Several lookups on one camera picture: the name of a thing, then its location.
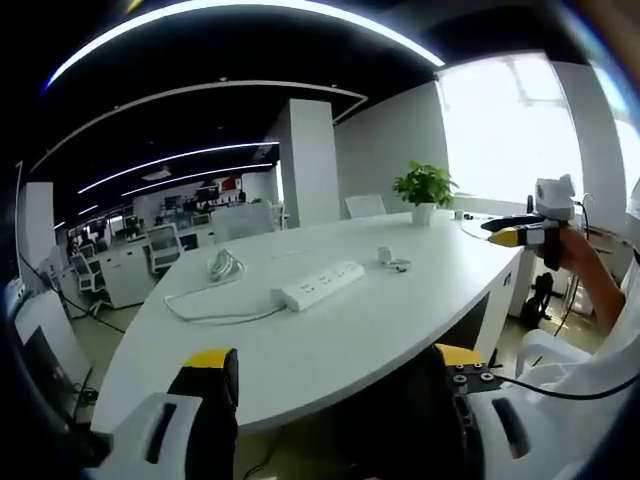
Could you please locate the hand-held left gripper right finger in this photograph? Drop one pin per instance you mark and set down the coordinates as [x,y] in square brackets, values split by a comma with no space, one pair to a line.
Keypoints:
[475,385]

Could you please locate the white power strip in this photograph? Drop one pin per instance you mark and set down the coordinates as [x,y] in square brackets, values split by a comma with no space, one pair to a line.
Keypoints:
[315,287]

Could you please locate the potted green plant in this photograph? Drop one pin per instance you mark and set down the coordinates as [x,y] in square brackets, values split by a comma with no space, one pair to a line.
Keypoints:
[425,187]

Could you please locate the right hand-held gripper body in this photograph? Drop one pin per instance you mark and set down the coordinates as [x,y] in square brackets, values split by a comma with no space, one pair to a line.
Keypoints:
[554,200]

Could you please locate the white desk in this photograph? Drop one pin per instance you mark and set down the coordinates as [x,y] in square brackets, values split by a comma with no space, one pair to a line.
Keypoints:
[350,340]

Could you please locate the white charger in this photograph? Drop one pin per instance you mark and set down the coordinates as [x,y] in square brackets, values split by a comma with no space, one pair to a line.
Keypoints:
[385,254]

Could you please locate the person's white clothing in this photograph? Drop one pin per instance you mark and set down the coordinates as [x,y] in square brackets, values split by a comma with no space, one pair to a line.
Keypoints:
[600,425]

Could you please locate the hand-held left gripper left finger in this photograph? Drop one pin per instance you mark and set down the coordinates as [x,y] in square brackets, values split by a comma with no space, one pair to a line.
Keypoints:
[205,400]

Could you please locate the person's right hand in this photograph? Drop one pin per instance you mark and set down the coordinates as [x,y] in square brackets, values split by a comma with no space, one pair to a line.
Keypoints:
[575,252]

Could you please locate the white mesh office chair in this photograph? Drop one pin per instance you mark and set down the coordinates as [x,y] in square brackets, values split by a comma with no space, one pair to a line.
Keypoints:
[164,247]
[87,275]

